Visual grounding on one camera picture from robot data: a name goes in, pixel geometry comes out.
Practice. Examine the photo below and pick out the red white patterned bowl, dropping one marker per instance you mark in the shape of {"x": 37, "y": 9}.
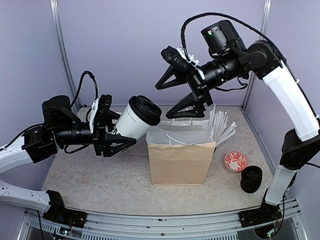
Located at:
{"x": 235, "y": 161}

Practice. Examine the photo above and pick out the stack of black cup lids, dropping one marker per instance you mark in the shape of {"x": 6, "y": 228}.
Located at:
{"x": 251, "y": 179}

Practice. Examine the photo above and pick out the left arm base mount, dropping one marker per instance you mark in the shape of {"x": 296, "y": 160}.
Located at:
{"x": 58, "y": 213}

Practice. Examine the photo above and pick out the aluminium front frame rail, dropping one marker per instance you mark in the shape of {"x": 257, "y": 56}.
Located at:
{"x": 107, "y": 226}

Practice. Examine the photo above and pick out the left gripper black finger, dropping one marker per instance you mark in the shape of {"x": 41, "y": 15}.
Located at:
{"x": 110, "y": 116}
{"x": 118, "y": 142}

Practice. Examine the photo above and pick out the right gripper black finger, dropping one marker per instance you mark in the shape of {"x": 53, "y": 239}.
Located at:
{"x": 189, "y": 107}
{"x": 171, "y": 78}

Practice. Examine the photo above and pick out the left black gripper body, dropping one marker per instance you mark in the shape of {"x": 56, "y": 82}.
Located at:
{"x": 98, "y": 135}

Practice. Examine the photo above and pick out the right aluminium corner post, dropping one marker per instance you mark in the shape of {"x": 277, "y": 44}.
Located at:
{"x": 263, "y": 29}

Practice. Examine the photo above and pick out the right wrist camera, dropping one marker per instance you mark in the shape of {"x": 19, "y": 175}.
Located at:
{"x": 176, "y": 58}

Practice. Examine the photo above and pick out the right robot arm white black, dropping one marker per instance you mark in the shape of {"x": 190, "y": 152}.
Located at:
{"x": 230, "y": 59}

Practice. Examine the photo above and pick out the left aluminium corner post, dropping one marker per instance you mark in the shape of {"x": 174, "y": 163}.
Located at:
{"x": 54, "y": 6}

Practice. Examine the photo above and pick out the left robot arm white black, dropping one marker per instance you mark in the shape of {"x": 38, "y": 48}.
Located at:
{"x": 60, "y": 128}

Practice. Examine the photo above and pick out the aluminium corner post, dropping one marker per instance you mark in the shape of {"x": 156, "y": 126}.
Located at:
{"x": 263, "y": 29}
{"x": 54, "y": 6}

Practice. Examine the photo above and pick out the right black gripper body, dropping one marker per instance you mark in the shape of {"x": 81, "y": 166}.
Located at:
{"x": 195, "y": 81}

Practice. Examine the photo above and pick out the brown paper bag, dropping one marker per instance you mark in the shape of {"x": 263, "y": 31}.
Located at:
{"x": 180, "y": 152}

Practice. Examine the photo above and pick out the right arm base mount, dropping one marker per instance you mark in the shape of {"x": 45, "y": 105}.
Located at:
{"x": 263, "y": 214}

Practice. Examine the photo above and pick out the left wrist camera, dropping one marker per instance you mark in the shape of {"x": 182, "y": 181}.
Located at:
{"x": 99, "y": 112}

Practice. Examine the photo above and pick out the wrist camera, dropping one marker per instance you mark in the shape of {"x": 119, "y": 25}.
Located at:
{"x": 176, "y": 58}
{"x": 99, "y": 112}

